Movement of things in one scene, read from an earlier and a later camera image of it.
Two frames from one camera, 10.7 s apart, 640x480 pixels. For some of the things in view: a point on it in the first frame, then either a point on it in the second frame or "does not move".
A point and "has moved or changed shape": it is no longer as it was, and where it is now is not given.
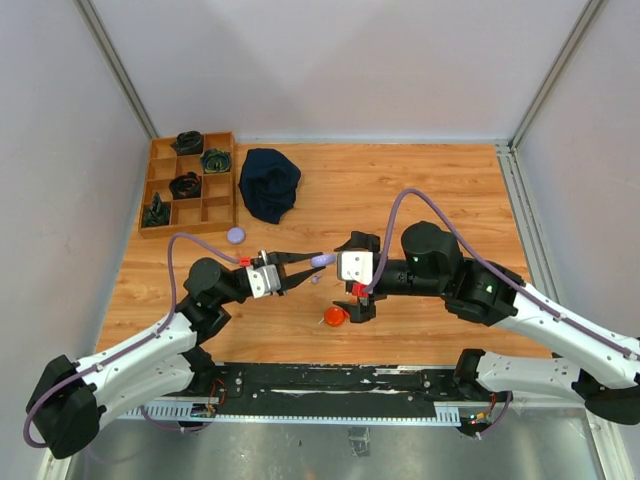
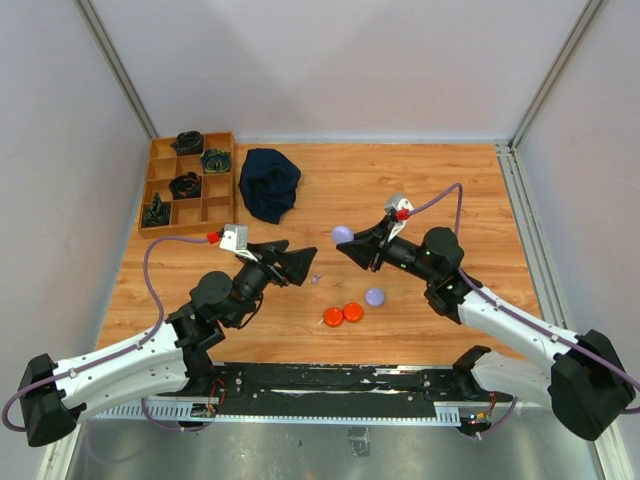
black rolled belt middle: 185,186 does not move
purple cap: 235,235 has moved or changed shape
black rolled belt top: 188,143 does not move
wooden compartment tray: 199,188 does not move
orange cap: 334,316 does not move
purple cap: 321,260 has moved or changed shape
